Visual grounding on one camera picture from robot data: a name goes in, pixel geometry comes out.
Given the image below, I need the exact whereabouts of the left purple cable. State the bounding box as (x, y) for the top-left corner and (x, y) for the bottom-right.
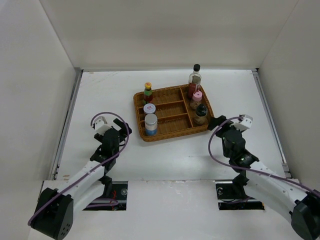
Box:
(27, 111), (132, 227)

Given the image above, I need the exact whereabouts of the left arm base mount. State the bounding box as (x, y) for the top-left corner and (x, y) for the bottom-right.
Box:
(84, 176), (129, 211)

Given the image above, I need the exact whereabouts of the brown wicker divided tray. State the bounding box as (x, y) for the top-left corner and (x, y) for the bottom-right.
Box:
(133, 84), (214, 142)

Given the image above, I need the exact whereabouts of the tall dark sauce bottle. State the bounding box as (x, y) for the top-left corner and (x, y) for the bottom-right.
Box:
(187, 64), (202, 99)

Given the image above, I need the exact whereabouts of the black cap spice bottle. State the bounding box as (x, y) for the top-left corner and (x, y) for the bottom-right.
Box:
(194, 104), (208, 126)

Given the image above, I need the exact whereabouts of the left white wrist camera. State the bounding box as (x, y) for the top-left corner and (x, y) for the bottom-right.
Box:
(91, 115), (112, 136)

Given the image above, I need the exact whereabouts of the purple cable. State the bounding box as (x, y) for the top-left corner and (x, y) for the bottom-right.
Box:
(207, 115), (320, 198)
(27, 111), (132, 227)

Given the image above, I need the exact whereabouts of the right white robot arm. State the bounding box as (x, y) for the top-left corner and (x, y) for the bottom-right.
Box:
(207, 115), (320, 240)

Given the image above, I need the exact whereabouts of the silver cap blue-label jar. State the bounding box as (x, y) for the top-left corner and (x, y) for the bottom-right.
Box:
(144, 113), (158, 136)

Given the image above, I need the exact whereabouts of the white lid red jar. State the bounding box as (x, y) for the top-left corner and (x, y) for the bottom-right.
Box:
(143, 103), (156, 116)

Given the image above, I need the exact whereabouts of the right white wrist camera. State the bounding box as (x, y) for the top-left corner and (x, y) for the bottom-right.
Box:
(231, 114), (253, 132)

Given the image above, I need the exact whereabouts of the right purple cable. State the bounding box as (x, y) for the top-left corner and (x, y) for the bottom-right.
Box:
(207, 115), (320, 198)

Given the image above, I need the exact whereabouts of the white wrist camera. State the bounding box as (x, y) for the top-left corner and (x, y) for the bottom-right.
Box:
(91, 115), (112, 136)
(231, 114), (253, 132)

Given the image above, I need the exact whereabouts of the pink cap spice jar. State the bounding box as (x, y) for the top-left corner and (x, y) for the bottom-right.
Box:
(190, 90), (203, 110)

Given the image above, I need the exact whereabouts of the green red chili sauce bottle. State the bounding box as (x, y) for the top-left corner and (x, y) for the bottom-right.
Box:
(143, 82), (153, 105)

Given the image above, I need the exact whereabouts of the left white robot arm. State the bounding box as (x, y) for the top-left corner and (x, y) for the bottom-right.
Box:
(27, 115), (132, 240)

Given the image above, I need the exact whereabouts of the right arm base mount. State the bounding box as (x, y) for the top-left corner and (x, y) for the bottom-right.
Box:
(215, 174), (265, 211)

